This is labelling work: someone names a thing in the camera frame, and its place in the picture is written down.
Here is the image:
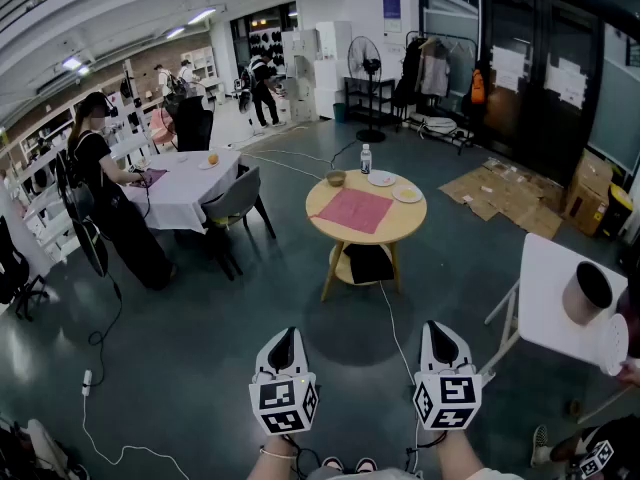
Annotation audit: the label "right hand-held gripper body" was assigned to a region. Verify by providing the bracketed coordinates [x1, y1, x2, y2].
[412, 371, 484, 430]

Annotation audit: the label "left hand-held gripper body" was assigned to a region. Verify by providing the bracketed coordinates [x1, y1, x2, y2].
[248, 370, 320, 437]

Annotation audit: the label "red cloth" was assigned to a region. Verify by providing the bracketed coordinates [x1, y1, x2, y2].
[308, 186, 395, 236]

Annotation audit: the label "person's right forearm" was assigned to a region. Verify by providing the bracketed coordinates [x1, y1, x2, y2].
[434, 430, 501, 480]

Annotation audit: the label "person's left forearm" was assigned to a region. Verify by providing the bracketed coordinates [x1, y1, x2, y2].
[245, 432, 306, 480]

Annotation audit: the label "person's white shirt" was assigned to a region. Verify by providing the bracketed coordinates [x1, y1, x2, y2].
[304, 466, 524, 480]

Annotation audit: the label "black bag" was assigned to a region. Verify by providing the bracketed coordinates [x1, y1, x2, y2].
[342, 242, 396, 286]

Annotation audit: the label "white folding table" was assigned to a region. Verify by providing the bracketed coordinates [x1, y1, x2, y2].
[483, 232, 630, 389]

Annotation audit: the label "beige cylindrical cup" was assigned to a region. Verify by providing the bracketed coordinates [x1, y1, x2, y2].
[561, 261, 614, 326]

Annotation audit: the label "round wooden table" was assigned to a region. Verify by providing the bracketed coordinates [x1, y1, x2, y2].
[305, 169, 429, 303]

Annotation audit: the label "white perforated lid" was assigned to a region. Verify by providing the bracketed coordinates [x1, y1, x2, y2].
[598, 312, 630, 377]

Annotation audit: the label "grey chair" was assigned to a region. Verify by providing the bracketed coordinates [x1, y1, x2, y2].
[201, 166, 278, 282]

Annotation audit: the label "flattened cardboard sheets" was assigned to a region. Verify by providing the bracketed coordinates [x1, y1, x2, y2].
[438, 156, 569, 241]

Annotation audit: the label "table with white tablecloth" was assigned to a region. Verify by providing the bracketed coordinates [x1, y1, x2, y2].
[107, 148, 244, 234]

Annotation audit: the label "cardboard box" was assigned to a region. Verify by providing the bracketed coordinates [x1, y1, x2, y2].
[562, 148, 616, 238]

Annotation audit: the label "black bin with yellow lid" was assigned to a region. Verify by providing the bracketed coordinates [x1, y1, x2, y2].
[597, 183, 635, 242]

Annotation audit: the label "purple cloth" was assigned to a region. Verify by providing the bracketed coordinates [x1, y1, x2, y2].
[128, 167, 170, 189]

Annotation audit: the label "black glass door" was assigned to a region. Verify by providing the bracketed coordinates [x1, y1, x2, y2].
[417, 0, 609, 189]

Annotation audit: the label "black office chair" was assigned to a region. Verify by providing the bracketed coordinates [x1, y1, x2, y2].
[172, 95, 215, 153]

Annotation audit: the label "white shelving unit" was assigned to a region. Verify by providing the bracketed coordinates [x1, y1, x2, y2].
[17, 117, 84, 265]

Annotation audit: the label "pink chair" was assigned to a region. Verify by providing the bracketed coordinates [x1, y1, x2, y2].
[148, 107, 176, 147]

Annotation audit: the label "black swivel chair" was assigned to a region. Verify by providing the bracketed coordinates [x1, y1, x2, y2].
[0, 215, 51, 322]

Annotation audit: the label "orange bag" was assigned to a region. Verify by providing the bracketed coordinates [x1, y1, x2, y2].
[470, 68, 487, 105]

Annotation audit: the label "black metal rack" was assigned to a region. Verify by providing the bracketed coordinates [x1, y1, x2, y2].
[343, 76, 397, 125]

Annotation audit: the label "black coat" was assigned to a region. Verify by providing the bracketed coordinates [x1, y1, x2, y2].
[394, 37, 426, 107]

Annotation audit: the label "grey coat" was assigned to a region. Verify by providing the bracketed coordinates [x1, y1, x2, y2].
[418, 37, 451, 98]

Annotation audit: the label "white storage cabinets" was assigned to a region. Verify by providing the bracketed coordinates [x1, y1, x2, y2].
[279, 20, 354, 123]

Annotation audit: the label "white paper sheet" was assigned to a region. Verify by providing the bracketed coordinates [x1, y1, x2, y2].
[490, 45, 524, 93]
[543, 52, 589, 110]

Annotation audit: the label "black standing fan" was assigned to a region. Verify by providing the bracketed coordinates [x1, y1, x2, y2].
[347, 35, 387, 144]

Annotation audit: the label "black clothes rack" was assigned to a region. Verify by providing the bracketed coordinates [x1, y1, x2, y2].
[394, 30, 479, 157]

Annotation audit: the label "white cable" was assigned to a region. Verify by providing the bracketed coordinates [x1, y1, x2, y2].
[378, 280, 421, 474]

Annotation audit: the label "thin bracelet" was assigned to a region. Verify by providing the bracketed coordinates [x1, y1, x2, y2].
[258, 445, 299, 462]

